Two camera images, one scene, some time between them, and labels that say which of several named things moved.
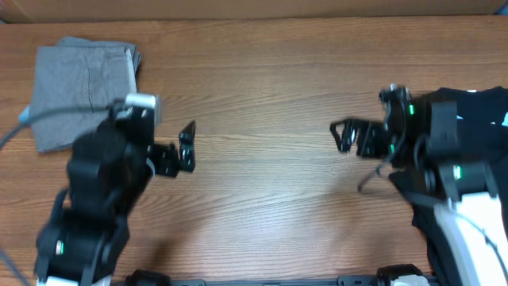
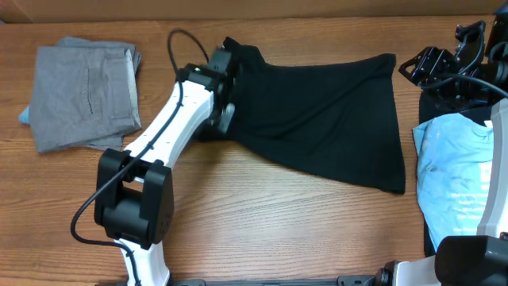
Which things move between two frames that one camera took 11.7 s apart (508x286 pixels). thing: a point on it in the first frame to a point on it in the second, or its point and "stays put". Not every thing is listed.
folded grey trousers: (78, 72) stays put
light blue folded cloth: (25, 115) stays put
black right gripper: (370, 128) to (432, 65)
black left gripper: (170, 164) to (216, 121)
